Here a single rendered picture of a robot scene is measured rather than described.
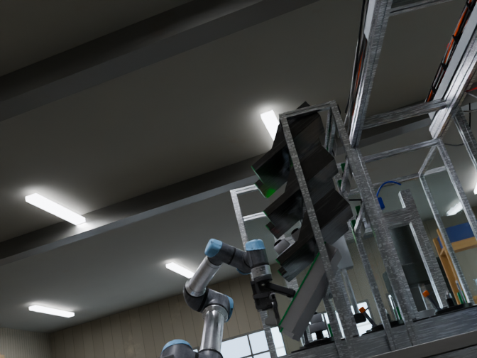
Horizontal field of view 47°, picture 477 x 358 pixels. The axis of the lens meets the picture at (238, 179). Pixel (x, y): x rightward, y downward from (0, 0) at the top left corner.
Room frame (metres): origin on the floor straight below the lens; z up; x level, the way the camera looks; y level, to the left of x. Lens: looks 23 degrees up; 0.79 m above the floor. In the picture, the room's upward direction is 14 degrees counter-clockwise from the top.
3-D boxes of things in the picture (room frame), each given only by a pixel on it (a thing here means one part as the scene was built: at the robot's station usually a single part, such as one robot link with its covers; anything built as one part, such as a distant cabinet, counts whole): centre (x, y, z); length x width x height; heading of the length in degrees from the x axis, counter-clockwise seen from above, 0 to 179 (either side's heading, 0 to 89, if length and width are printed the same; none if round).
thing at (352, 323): (2.31, -0.30, 1.46); 0.03 x 0.03 x 1.00; 0
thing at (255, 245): (2.13, 0.00, 1.37); 0.09 x 0.08 x 0.11; 25
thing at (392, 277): (1.76, -0.27, 1.26); 0.36 x 0.21 x 0.80; 0
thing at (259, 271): (2.12, 0.00, 1.29); 0.08 x 0.08 x 0.05
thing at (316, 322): (2.12, -0.16, 1.06); 0.08 x 0.04 x 0.07; 90
